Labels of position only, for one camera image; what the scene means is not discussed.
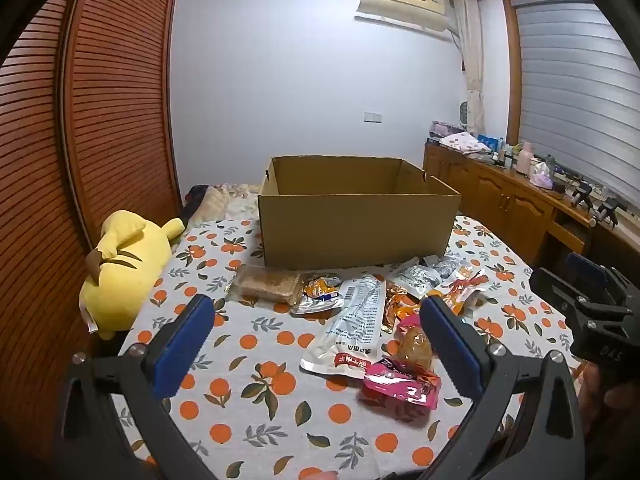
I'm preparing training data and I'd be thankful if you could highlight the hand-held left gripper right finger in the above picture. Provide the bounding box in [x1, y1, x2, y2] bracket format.
[419, 294, 588, 480]

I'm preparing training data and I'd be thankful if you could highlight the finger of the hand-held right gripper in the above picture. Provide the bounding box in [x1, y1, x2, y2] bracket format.
[529, 267, 591, 317]
[565, 251, 638, 302]

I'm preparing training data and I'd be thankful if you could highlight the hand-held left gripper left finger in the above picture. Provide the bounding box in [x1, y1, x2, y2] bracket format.
[52, 294, 221, 480]

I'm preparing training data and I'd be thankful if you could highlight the clear packet brown snack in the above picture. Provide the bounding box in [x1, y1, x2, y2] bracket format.
[395, 316, 436, 368]

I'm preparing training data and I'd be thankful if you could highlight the pink snack packet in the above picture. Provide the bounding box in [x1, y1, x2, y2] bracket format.
[362, 357, 443, 409]

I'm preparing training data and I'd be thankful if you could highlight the red white snack packet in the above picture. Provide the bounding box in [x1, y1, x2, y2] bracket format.
[435, 267, 491, 316]

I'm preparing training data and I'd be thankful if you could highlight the orange gold snack packet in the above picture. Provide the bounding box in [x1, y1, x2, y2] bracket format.
[382, 282, 423, 333]

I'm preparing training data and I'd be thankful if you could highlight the long white snack packet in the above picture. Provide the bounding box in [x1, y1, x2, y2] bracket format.
[300, 275, 388, 380]

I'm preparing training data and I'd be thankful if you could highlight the brown cake packet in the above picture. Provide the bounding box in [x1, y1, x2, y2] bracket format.
[225, 265, 304, 307]

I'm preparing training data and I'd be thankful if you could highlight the small orange white packet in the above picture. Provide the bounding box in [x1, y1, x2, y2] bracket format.
[290, 272, 346, 315]

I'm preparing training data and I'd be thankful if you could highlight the cardboard box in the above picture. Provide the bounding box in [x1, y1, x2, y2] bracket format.
[257, 156, 462, 270]

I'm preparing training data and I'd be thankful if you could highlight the silver packet red edge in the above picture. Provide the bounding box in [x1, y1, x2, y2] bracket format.
[387, 257, 436, 298]

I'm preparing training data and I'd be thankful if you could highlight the silver printed snack packet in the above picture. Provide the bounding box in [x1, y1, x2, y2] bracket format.
[422, 254, 468, 286]

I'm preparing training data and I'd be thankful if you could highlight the yellow plush toy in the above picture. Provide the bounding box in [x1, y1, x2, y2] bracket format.
[80, 210, 185, 341]

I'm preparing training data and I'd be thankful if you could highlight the wooden cabinet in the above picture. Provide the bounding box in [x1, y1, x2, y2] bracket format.
[422, 141, 640, 271]

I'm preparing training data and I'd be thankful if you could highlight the orange print cloth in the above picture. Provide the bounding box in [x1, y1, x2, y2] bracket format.
[100, 215, 586, 480]

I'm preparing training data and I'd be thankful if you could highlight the purple tissue pack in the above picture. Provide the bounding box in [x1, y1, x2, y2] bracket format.
[529, 162, 555, 188]

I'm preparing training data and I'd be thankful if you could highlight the beige quilt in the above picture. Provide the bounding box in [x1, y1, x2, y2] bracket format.
[182, 183, 261, 223]

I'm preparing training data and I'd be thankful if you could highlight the folded floral cloth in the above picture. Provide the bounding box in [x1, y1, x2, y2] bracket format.
[439, 131, 493, 155]

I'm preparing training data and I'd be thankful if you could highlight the grey window blind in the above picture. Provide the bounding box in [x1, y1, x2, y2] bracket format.
[515, 0, 640, 211]

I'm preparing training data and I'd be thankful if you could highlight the brown louvered wardrobe door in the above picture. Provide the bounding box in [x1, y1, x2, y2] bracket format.
[0, 0, 96, 461]
[61, 0, 182, 251]

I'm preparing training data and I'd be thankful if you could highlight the beige curtain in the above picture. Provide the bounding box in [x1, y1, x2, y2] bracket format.
[452, 0, 487, 136]

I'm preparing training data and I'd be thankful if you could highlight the wooden window frame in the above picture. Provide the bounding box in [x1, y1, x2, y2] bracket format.
[501, 0, 591, 148]

